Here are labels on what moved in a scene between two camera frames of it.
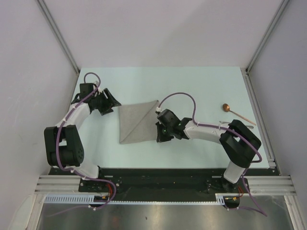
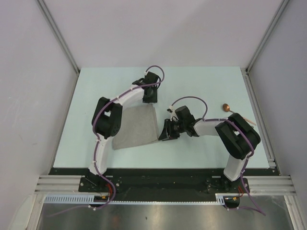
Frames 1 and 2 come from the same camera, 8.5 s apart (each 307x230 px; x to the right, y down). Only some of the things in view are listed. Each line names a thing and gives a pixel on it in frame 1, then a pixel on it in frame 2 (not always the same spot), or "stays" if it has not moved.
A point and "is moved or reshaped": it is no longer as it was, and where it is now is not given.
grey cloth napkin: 137,122 is moved or reshaped
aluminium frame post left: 46,10 stays
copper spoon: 226,108 stays
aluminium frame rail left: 58,184 stays
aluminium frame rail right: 258,120 stays
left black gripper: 109,103 to 154,99
